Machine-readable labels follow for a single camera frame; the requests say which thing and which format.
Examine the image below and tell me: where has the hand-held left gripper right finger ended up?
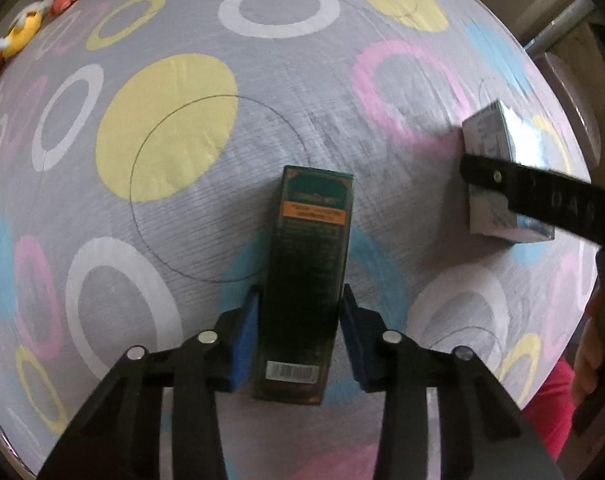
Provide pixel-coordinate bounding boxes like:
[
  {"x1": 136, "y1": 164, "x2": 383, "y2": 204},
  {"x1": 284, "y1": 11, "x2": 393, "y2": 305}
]
[{"x1": 340, "y1": 284, "x2": 566, "y2": 480}]

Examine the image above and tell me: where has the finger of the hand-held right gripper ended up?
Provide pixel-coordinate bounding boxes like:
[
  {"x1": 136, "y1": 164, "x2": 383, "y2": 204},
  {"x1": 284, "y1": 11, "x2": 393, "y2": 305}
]
[{"x1": 459, "y1": 152, "x2": 514, "y2": 212}]

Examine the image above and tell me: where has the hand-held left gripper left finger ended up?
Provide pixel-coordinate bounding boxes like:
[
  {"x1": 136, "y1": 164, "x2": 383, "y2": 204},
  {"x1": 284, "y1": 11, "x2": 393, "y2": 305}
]
[{"x1": 35, "y1": 285, "x2": 262, "y2": 480}]

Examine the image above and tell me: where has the white and blue box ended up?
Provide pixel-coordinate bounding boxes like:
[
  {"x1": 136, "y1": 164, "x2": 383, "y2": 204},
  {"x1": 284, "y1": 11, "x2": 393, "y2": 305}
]
[{"x1": 461, "y1": 100, "x2": 556, "y2": 245}]

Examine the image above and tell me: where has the dark green box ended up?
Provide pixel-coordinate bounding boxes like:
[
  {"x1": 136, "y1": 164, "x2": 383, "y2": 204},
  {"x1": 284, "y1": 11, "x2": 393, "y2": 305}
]
[{"x1": 252, "y1": 165, "x2": 356, "y2": 407}]

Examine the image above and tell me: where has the person's right hand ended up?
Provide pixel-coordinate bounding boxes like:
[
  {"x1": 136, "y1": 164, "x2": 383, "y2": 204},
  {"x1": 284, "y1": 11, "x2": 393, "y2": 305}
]
[{"x1": 571, "y1": 302, "x2": 605, "y2": 403}]

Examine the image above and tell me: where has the metal pole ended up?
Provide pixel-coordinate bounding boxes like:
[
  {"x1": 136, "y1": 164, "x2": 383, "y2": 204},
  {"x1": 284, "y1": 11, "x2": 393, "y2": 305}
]
[{"x1": 525, "y1": 0, "x2": 597, "y2": 57}]

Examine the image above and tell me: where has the circle printed tablecloth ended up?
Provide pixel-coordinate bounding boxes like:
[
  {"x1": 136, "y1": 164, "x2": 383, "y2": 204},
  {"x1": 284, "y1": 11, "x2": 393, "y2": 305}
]
[{"x1": 0, "y1": 0, "x2": 601, "y2": 480}]

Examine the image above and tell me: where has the yellow candy plush toy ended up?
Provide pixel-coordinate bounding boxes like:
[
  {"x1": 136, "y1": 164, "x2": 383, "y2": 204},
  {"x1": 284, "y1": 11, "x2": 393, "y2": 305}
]
[{"x1": 0, "y1": 0, "x2": 54, "y2": 59}]

